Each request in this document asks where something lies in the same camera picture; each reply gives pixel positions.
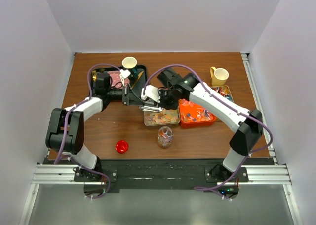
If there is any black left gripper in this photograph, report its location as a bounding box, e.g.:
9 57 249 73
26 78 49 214
106 83 144 106

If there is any brown tin of gummies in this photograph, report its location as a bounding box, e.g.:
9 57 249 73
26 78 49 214
144 109 180 127

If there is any orange tin of lollipops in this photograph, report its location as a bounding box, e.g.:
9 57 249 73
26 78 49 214
178 99 217 128

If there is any gold tin of lollipops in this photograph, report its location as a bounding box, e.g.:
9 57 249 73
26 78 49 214
211 85 234 102

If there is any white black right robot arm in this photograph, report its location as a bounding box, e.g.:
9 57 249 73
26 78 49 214
157 67 263 182

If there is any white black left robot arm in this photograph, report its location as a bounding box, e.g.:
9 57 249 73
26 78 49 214
45 70 144 181

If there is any black rectangular tray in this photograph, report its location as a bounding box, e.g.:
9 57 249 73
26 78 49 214
90 65 147 106

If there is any pink polka dot plate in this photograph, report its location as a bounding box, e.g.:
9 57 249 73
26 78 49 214
107 71 130 89

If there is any gold knife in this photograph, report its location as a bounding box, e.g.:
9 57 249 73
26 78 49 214
131 71 144 88

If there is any dark green white mug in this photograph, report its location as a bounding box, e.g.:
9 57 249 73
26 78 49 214
122 57 138 79

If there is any clear glass jar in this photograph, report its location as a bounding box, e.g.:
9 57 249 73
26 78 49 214
158 126 173 149

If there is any gold fork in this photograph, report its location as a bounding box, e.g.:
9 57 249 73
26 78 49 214
91 70 97 82

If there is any red jar lid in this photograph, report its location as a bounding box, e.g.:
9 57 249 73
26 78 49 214
115 140 129 154

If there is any yellow mug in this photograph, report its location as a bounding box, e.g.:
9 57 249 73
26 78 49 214
210 66 229 86

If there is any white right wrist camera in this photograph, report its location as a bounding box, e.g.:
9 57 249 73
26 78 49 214
141 85 161 103

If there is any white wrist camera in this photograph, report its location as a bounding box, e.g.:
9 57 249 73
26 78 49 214
141 85 161 103
119 69 131 86

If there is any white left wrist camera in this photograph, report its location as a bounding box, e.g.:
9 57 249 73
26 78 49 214
119 69 131 86

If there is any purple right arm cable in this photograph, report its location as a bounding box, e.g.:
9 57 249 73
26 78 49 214
144 64 274 200

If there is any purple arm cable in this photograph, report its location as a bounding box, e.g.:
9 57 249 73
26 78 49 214
144 64 274 200
53 63 128 199

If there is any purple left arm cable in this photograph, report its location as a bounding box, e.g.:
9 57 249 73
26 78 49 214
53 63 128 199

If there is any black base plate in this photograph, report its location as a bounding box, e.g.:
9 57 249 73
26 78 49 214
73 158 249 195

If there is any aluminium frame rail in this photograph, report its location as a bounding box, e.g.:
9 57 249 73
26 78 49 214
31 164 292 185

